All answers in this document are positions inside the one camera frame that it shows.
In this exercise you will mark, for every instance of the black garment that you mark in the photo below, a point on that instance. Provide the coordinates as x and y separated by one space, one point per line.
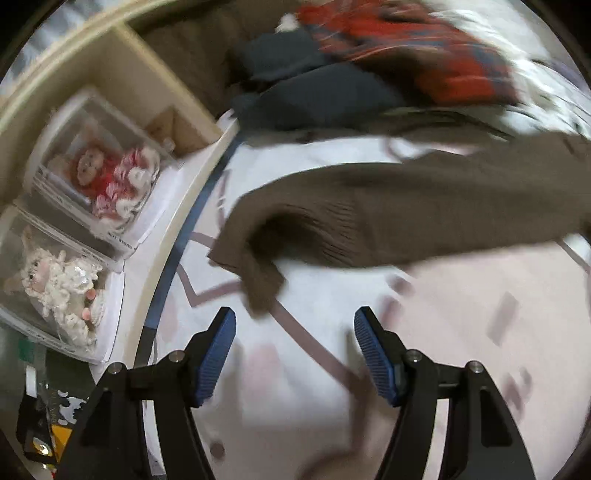
294 86

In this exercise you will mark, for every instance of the brown knit cardigan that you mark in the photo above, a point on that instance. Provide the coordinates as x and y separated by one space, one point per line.
517 190

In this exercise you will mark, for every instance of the red doll in case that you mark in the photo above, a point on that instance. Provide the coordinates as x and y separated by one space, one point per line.
101 169

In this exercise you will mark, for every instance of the white doll in case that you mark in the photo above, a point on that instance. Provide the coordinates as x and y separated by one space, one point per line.
57 292

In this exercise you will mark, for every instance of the red plaid garment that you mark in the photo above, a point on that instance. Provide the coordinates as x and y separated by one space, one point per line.
427 59

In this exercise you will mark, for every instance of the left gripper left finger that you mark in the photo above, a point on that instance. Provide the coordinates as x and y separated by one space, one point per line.
108 440

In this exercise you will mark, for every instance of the wooden headboard shelf left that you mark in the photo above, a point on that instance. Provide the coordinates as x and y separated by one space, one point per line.
103 82

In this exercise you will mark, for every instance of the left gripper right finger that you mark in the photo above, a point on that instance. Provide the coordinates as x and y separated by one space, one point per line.
482 439

